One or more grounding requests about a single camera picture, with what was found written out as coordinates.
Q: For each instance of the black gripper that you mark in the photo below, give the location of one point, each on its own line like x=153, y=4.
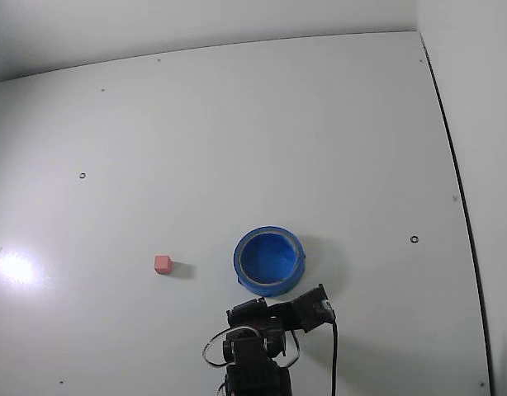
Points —
x=248, y=312

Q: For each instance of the small orange cube block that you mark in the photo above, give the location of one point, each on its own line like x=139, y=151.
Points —
x=162, y=264

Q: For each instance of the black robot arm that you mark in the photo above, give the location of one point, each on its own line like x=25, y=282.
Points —
x=251, y=367

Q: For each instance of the blue masking tape roll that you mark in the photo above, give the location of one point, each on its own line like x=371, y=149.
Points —
x=270, y=260

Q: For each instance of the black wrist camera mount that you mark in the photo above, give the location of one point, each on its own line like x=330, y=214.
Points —
x=313, y=307

